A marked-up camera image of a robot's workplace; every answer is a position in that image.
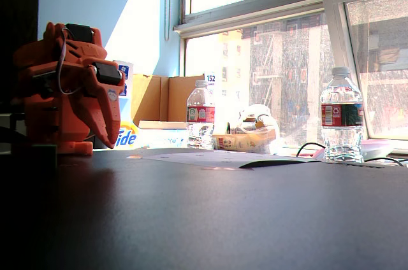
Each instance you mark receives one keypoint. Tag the orange gripper black servo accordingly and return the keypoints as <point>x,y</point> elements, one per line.
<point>102,102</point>

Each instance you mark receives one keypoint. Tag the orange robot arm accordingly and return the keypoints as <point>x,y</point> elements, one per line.
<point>38,60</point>

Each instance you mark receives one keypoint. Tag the white grid paper sheet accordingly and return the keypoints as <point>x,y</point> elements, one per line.
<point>207,158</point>

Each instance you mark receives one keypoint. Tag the Tide detergent box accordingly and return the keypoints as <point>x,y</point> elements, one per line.
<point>127,137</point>

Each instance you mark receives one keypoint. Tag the flat white box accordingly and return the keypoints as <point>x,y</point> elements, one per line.
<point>159,136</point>

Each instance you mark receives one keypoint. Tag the brown cardboard box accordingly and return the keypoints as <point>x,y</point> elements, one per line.
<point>178,98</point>

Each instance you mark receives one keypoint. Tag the small clear water bottle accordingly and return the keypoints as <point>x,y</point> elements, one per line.
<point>201,114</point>

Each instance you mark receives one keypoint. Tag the white label with 152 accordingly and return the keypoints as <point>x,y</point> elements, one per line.
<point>210,78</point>

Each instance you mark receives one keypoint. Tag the printed snack package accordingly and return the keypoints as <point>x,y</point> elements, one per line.
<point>242,142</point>

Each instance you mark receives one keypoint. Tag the white plastic bag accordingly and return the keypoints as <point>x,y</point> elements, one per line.
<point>258,110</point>

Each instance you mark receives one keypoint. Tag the large clear water bottle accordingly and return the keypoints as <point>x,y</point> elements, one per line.
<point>341,117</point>

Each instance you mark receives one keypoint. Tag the white framed window screen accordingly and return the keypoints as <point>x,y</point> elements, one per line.
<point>334,12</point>

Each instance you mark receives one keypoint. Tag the grey window frame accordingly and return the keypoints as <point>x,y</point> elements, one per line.
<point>255,5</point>

